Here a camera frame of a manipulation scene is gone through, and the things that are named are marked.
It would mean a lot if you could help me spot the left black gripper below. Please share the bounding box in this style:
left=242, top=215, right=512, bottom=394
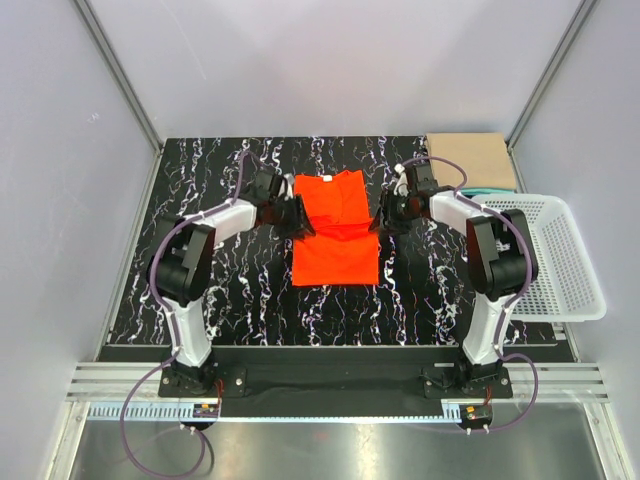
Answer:
left=268, top=195, right=314, bottom=240

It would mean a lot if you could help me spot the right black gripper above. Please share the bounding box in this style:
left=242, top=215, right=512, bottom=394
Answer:
left=368, top=190, right=421, bottom=237

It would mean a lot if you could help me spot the orange t shirt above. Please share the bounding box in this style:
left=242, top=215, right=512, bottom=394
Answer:
left=292, top=170, right=379, bottom=287

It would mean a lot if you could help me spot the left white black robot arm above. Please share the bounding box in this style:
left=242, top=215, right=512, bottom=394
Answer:
left=146, top=170, right=315, bottom=396

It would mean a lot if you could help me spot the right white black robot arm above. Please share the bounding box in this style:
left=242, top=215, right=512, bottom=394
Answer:
left=369, top=156, right=538, bottom=397

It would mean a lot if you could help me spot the folded brown t shirt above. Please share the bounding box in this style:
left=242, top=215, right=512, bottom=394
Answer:
left=425, top=133, right=517, bottom=191

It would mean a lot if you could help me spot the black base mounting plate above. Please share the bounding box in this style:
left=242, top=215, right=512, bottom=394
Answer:
left=99, top=344, right=571, bottom=419

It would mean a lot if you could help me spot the white plastic basket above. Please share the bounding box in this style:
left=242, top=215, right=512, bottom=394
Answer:
left=473, top=193, right=607, bottom=323

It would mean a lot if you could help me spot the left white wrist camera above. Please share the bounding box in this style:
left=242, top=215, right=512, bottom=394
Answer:
left=279, top=173, right=295, bottom=199

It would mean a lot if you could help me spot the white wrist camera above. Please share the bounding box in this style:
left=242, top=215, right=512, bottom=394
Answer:
left=279, top=173, right=295, bottom=199
left=393, top=163, right=409, bottom=196

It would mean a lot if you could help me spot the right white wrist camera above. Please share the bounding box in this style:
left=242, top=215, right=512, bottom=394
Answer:
left=393, top=163, right=409, bottom=196

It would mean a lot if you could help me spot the left aluminium frame post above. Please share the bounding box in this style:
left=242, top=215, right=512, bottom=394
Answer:
left=70, top=0, right=164, bottom=154

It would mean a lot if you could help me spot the aluminium frame post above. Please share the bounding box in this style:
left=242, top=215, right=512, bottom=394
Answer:
left=70, top=0, right=164, bottom=154
left=505, top=0, right=601, bottom=150

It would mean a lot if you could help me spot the aluminium rail beam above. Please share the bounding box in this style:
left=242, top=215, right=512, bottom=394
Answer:
left=66, top=362, right=609, bottom=403

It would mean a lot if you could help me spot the white slotted cable duct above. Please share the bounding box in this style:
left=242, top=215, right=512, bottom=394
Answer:
left=87, top=402, right=220, bottom=422

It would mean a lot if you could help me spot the right aluminium frame post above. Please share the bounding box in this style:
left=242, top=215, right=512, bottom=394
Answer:
left=505, top=0, right=601, bottom=150

